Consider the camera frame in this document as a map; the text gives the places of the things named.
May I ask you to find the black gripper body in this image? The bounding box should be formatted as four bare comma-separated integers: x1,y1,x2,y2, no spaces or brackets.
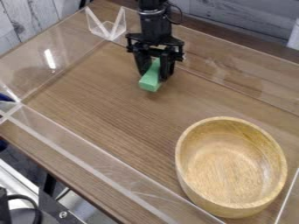
126,11,185,61

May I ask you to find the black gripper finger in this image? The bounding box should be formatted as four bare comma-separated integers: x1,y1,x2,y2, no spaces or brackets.
159,53,175,81
135,52,153,75

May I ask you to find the green rectangular block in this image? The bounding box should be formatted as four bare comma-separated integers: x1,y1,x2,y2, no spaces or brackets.
138,59,162,92

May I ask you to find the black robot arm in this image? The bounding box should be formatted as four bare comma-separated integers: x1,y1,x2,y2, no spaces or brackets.
126,0,185,81

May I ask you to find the brown wooden bowl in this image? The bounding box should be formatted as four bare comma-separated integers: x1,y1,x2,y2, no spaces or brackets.
175,116,287,219

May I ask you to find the blue object at edge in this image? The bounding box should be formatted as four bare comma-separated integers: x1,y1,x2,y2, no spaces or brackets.
0,93,15,102

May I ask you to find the clear acrylic corner bracket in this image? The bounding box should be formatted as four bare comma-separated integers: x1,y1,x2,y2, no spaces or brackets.
85,7,127,41

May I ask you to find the clear acrylic enclosure wall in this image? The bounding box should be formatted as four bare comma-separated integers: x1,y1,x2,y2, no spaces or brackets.
0,1,299,224

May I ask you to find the black metal table bracket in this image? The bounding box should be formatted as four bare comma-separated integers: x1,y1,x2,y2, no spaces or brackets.
39,191,87,224

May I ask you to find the black cable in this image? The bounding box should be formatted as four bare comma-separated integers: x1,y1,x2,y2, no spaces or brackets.
0,186,43,224

